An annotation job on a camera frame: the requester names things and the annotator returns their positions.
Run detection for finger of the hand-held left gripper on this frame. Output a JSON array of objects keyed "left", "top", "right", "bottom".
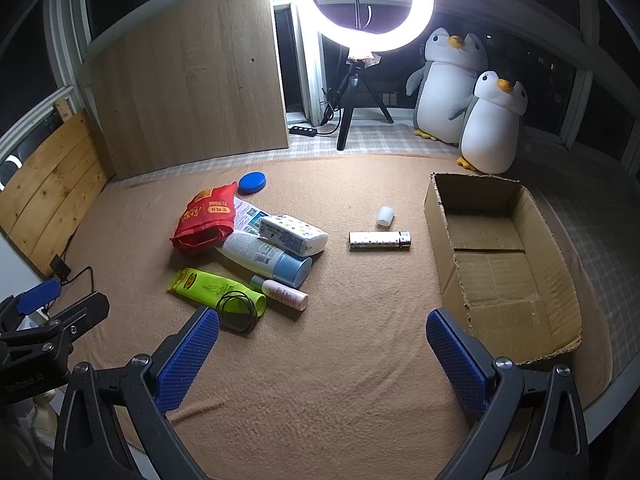
[
  {"left": 0, "top": 292, "right": 110, "bottom": 361},
  {"left": 0, "top": 280, "right": 62, "bottom": 333}
]

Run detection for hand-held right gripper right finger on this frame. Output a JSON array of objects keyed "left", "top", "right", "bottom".
[{"left": 425, "top": 309, "right": 593, "bottom": 480}]

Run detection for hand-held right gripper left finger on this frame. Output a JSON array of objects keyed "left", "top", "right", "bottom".
[{"left": 52, "top": 305, "right": 221, "bottom": 480}]

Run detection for black cord loop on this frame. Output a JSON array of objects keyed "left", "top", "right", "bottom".
[{"left": 216, "top": 290, "right": 258, "bottom": 333}]

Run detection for green tube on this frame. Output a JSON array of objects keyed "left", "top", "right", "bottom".
[{"left": 167, "top": 268, "right": 268, "bottom": 318}]

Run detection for cardboard box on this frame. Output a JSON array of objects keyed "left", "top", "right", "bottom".
[{"left": 424, "top": 172, "right": 584, "bottom": 366}]

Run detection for small pink bottle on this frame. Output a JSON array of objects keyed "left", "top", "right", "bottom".
[{"left": 250, "top": 275, "right": 309, "bottom": 311}]

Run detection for white bottle with blue cap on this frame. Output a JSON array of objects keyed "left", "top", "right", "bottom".
[{"left": 216, "top": 232, "right": 313, "bottom": 288}]

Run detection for red bag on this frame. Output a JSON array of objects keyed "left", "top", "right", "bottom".
[{"left": 171, "top": 182, "right": 239, "bottom": 256}]

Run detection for patterned silver lighter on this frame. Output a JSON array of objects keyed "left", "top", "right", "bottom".
[{"left": 349, "top": 230, "right": 413, "bottom": 252}]

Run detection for blue-white printed packet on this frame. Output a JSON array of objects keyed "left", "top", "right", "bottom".
[{"left": 231, "top": 196, "right": 271, "bottom": 236}]

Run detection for patterned tissue pack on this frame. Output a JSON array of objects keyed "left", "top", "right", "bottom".
[{"left": 258, "top": 214, "right": 329, "bottom": 256}]

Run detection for blue round lid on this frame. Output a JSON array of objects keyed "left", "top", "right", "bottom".
[{"left": 237, "top": 172, "right": 267, "bottom": 195}]

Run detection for person's left forearm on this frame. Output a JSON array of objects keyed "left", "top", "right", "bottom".
[{"left": 0, "top": 390, "right": 58, "bottom": 461}]

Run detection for black charger plug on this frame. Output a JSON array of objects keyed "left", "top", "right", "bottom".
[{"left": 49, "top": 255, "right": 73, "bottom": 281}]

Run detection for wooden plank headboard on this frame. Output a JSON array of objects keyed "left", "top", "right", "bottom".
[{"left": 0, "top": 110, "right": 110, "bottom": 278}]

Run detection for small penguin plush toy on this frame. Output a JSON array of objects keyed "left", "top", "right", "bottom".
[{"left": 456, "top": 71, "right": 528, "bottom": 176}]

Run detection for light wooden cabinet panel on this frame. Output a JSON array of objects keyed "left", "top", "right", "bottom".
[{"left": 85, "top": 0, "right": 291, "bottom": 178}]

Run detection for large penguin plush toy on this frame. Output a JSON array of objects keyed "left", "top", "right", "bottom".
[{"left": 406, "top": 27, "right": 488, "bottom": 146}]

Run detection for black charger cable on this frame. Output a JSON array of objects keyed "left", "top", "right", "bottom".
[{"left": 65, "top": 266, "right": 96, "bottom": 293}]

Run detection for black power cable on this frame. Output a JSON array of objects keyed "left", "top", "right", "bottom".
[{"left": 315, "top": 87, "right": 346, "bottom": 136}]

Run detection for white ring light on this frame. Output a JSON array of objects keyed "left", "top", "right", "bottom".
[{"left": 291, "top": 0, "right": 435, "bottom": 53}]

